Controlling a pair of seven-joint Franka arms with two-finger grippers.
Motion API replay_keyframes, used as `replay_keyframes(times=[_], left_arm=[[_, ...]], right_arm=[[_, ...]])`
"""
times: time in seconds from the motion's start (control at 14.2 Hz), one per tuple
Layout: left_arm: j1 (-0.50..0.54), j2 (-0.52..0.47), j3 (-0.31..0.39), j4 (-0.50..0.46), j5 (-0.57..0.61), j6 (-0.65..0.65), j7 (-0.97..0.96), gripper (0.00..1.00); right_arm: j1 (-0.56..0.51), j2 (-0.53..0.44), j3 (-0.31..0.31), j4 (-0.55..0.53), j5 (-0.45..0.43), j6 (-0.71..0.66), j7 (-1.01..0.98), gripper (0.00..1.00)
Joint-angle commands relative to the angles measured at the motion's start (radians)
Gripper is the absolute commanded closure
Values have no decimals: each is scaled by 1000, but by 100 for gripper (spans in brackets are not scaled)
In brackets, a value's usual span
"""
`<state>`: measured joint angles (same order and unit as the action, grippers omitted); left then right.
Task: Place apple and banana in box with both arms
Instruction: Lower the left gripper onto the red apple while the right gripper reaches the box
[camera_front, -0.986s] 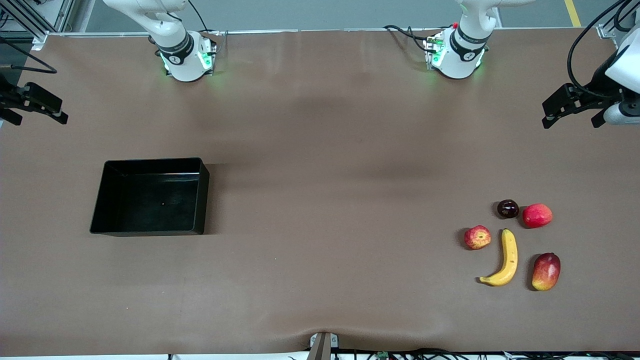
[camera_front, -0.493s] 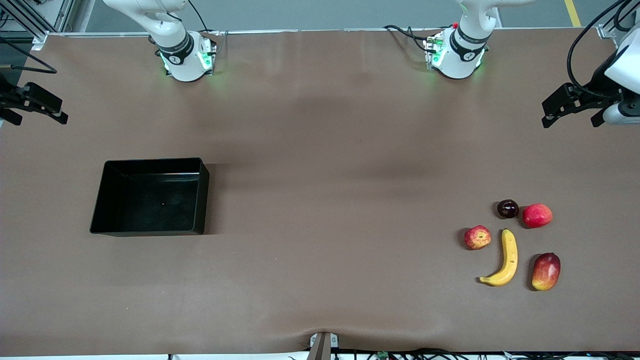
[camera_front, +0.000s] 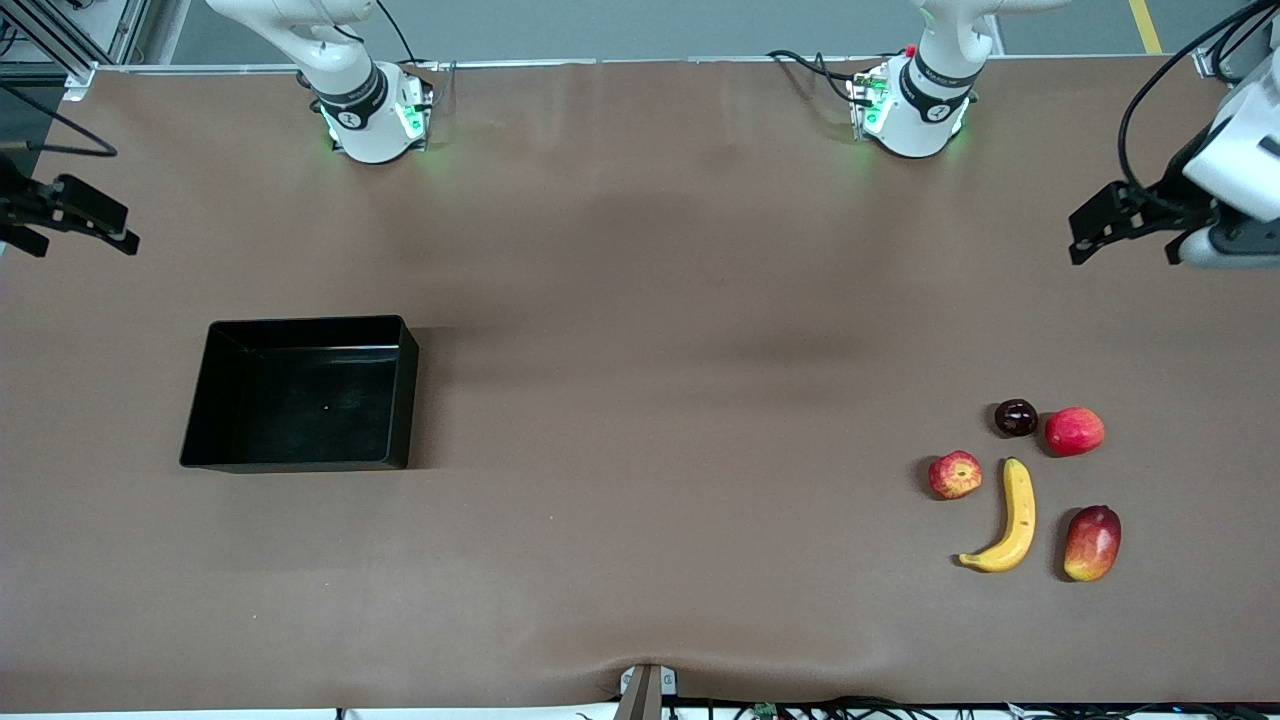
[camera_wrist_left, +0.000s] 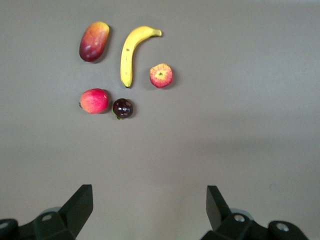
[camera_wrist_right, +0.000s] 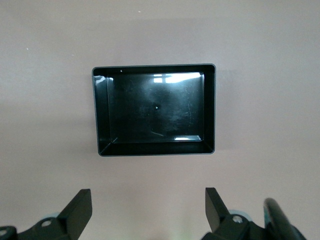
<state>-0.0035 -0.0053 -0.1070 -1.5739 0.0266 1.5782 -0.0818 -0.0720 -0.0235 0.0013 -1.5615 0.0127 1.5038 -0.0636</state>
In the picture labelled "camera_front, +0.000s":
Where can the black plastic box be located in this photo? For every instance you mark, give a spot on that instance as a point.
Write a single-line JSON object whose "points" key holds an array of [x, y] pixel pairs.
{"points": [[300, 400]]}

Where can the red yellow apple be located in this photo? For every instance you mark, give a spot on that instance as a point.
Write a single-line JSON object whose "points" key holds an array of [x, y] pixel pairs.
{"points": [[955, 475]]}

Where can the yellow banana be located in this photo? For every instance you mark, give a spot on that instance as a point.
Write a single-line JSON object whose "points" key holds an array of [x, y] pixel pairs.
{"points": [[1018, 510]]}

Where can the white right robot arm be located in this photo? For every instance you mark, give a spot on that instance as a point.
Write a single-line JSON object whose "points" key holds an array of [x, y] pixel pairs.
{"points": [[365, 110]]}

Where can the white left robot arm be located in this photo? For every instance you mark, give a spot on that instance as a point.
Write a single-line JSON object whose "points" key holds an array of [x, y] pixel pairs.
{"points": [[920, 100]]}

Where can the dark purple plum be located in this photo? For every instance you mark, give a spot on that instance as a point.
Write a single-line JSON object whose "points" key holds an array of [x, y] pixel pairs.
{"points": [[1016, 418]]}

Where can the red yellow mango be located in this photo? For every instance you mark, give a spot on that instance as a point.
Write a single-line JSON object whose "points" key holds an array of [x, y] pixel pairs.
{"points": [[1092, 543]]}

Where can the brown table cloth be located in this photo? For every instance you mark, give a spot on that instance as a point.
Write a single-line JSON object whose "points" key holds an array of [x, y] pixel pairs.
{"points": [[640, 250]]}

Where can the aluminium frame profile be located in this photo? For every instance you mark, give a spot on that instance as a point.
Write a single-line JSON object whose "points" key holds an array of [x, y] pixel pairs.
{"points": [[1225, 50], [60, 45]]}

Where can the silver table edge rail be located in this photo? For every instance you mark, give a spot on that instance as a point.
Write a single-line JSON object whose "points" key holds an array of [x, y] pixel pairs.
{"points": [[650, 61]]}

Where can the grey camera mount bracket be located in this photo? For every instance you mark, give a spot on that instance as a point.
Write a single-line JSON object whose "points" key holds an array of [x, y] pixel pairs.
{"points": [[645, 690]]}

